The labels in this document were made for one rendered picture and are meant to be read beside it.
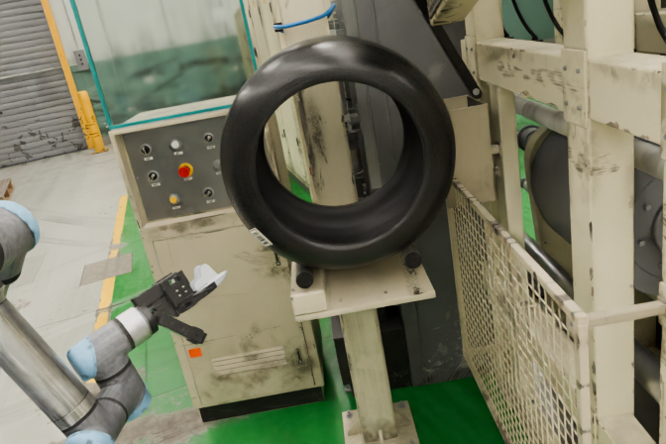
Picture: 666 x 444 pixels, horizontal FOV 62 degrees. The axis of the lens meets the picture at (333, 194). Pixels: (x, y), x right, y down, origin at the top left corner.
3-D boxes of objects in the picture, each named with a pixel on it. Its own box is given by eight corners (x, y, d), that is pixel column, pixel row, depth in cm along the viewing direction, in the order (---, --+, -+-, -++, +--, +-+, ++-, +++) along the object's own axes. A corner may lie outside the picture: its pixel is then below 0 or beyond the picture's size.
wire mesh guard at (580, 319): (463, 355, 195) (441, 168, 173) (468, 354, 195) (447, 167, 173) (588, 618, 110) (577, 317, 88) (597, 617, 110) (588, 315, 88)
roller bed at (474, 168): (433, 189, 186) (422, 102, 177) (476, 181, 186) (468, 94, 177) (448, 208, 167) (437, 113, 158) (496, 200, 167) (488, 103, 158)
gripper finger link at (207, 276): (221, 253, 125) (187, 275, 120) (234, 275, 126) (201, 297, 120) (216, 254, 127) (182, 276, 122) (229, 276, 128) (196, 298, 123)
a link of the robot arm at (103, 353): (79, 381, 111) (58, 346, 109) (128, 347, 117) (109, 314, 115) (91, 390, 105) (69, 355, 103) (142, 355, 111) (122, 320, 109)
